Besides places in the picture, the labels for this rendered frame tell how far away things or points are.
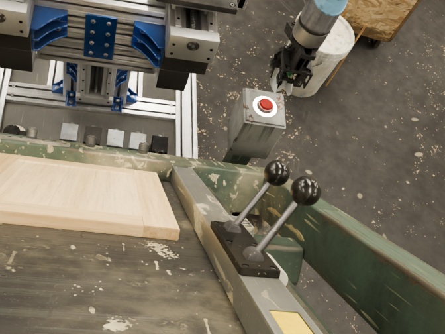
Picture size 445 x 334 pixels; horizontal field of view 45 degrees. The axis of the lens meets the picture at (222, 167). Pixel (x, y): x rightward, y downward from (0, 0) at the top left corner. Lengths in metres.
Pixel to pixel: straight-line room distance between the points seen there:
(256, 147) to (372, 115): 1.51
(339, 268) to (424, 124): 2.24
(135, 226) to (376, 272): 0.37
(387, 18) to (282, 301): 2.64
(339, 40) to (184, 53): 1.28
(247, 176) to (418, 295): 0.72
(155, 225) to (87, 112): 1.42
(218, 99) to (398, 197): 1.00
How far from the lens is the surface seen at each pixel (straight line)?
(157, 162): 1.32
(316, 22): 1.17
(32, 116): 2.22
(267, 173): 0.76
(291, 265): 1.08
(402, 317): 0.77
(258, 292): 0.59
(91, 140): 1.36
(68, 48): 1.73
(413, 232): 2.71
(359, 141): 2.82
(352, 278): 0.89
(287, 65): 1.26
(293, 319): 0.54
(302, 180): 0.65
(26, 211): 0.86
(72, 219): 0.84
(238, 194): 1.37
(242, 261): 0.65
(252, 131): 1.46
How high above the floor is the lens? 2.03
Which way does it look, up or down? 56 degrees down
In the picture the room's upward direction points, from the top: 27 degrees clockwise
